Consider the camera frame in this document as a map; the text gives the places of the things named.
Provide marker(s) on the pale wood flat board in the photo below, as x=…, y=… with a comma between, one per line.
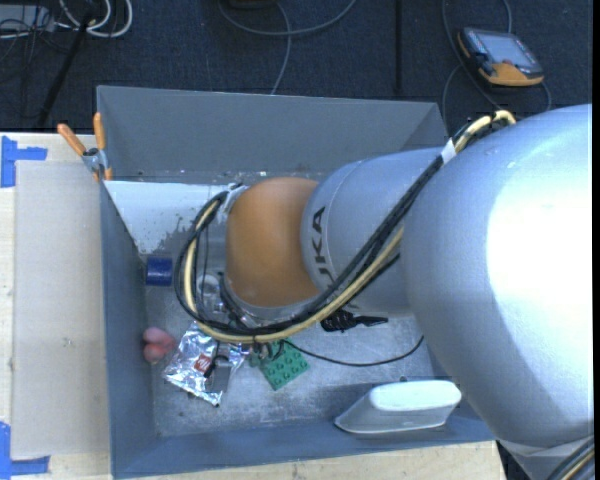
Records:
x=55, y=293

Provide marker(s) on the white oblong dish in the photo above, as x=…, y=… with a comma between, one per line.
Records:
x=405, y=404

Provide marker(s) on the grey metal bin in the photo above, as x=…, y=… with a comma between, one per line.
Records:
x=260, y=133

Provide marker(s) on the silver foil packet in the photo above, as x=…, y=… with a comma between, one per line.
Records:
x=192, y=368

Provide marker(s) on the dark green flat block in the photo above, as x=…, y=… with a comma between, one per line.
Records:
x=283, y=367

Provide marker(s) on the blue cylinder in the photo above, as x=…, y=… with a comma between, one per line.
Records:
x=158, y=271

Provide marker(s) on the pink soft toy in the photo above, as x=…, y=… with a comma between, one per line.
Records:
x=156, y=344

